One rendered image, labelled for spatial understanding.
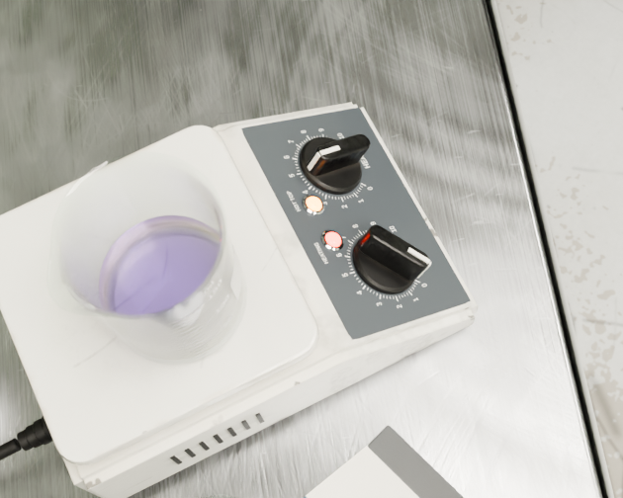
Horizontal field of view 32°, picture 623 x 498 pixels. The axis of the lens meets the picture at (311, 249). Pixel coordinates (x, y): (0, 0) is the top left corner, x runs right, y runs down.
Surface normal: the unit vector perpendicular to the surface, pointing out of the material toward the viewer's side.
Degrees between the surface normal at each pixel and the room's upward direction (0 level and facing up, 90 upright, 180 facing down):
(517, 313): 0
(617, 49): 0
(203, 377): 0
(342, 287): 30
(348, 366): 90
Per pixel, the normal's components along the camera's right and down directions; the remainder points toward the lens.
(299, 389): 0.44, 0.84
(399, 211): 0.40, -0.51
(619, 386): -0.07, -0.33
